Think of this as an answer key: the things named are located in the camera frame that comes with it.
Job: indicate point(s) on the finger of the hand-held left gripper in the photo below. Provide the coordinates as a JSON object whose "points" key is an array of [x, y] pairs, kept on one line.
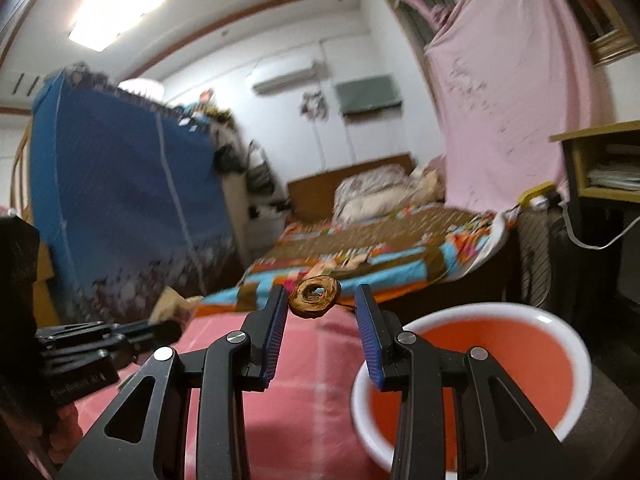
{"points": [[125, 331], [90, 354]]}

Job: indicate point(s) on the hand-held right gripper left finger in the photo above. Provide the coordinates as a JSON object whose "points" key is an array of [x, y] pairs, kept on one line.
{"points": [[275, 335]]}

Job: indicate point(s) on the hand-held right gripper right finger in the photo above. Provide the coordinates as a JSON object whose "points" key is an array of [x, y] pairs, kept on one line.
{"points": [[368, 340]]}

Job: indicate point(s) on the red basin with white rim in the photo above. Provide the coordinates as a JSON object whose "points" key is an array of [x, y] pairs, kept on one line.
{"points": [[500, 360]]}

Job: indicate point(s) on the colourful patchwork bed blanket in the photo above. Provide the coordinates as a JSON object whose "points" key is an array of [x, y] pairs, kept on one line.
{"points": [[380, 245]]}

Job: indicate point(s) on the blue printed fabric wardrobe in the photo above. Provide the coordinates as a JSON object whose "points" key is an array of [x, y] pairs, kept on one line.
{"points": [[125, 195]]}

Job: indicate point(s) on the floral pillow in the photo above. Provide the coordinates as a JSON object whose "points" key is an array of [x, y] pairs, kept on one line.
{"points": [[380, 192]]}

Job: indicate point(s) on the wooden bed headboard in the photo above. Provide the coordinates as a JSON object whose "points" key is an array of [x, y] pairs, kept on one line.
{"points": [[310, 187]]}

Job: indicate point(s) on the grey tote bag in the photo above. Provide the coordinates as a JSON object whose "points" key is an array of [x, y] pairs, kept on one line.
{"points": [[260, 172]]}

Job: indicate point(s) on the black handbag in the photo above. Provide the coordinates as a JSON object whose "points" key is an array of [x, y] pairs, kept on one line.
{"points": [[227, 157]]}

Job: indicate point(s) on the black floor fan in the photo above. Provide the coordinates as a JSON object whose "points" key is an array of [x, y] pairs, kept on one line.
{"points": [[537, 260]]}

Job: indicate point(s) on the yellow power strip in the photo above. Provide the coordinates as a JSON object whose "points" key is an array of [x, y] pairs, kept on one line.
{"points": [[535, 195]]}

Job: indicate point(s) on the white air conditioner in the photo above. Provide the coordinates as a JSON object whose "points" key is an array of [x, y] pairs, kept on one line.
{"points": [[287, 79]]}

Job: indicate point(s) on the wooden desk with shelf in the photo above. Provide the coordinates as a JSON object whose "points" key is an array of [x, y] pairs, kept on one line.
{"points": [[575, 160]]}

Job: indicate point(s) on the hanging pink sheet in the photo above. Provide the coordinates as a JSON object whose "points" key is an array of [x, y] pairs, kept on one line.
{"points": [[505, 100]]}

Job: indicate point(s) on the ceiling light panel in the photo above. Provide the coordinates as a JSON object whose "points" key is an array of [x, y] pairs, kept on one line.
{"points": [[117, 7]]}

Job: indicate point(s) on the stack of white papers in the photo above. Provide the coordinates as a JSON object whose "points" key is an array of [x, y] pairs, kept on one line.
{"points": [[615, 172]]}

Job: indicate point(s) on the wall hook with ornaments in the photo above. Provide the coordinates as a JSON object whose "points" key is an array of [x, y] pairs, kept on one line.
{"points": [[314, 105]]}

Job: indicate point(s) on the grey wall panel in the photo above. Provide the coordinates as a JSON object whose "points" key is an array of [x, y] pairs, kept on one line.
{"points": [[367, 94]]}

